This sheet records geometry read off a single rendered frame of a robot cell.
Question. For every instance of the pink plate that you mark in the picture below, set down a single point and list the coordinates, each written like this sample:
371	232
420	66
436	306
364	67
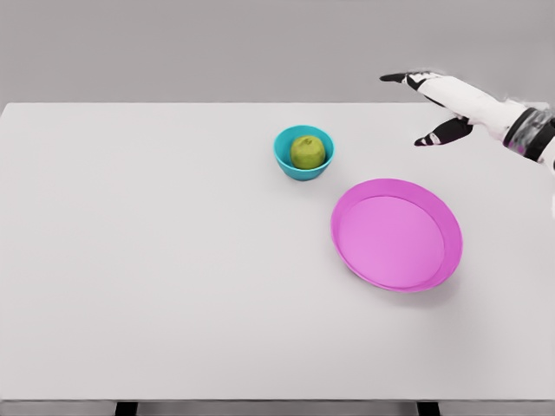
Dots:
392	236

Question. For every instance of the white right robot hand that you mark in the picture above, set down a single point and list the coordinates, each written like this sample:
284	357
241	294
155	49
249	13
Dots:
455	97

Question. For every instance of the green apple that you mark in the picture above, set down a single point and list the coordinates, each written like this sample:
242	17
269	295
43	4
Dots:
307	152

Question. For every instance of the blue bowl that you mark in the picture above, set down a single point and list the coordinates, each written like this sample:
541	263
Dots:
282	151

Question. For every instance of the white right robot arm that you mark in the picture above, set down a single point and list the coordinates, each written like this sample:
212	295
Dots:
526	130

